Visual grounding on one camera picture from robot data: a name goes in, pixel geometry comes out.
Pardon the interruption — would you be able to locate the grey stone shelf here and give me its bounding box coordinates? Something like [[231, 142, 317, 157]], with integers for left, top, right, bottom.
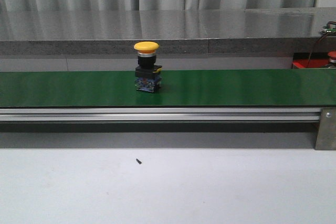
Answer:
[[1, 7, 335, 55]]

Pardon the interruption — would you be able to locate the green conveyor belt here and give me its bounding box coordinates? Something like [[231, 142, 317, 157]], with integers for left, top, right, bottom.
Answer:
[[1, 69, 335, 107]]

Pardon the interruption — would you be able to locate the small green circuit board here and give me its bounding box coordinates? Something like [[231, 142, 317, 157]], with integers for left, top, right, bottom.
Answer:
[[320, 21, 336, 35]]

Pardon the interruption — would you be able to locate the grey metal bracket plate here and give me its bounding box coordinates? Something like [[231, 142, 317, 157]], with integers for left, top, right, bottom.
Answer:
[[315, 108, 336, 151]]

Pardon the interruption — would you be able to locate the red black wire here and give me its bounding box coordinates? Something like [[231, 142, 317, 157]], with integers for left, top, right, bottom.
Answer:
[[305, 20, 336, 69]]

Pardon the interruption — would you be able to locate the red plate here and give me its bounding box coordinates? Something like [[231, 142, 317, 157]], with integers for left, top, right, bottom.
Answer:
[[292, 52, 329, 69]]

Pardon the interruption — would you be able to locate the red mushroom push button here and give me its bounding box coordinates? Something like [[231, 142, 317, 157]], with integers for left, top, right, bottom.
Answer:
[[325, 51, 336, 68]]

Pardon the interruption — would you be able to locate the aluminium conveyor rail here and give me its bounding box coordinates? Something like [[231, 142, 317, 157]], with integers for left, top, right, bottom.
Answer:
[[1, 107, 322, 122]]

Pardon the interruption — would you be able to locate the yellow mushroom push button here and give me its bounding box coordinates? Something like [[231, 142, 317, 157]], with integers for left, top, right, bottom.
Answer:
[[134, 41, 162, 93]]

